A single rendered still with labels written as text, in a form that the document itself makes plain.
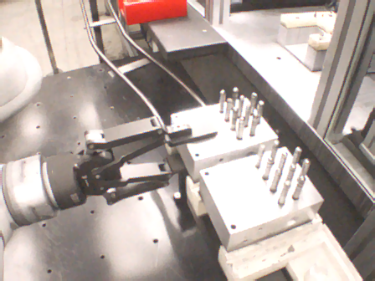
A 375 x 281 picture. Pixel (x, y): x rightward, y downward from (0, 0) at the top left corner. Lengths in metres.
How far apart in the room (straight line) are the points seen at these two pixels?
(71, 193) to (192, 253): 0.28
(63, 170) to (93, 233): 0.27
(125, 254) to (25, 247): 0.21
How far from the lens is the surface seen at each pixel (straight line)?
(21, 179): 0.42
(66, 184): 0.42
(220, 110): 0.48
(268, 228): 0.39
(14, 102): 0.79
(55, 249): 0.67
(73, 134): 0.86
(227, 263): 0.39
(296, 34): 0.73
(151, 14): 0.82
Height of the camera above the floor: 1.23
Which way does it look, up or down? 46 degrees down
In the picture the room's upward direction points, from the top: straight up
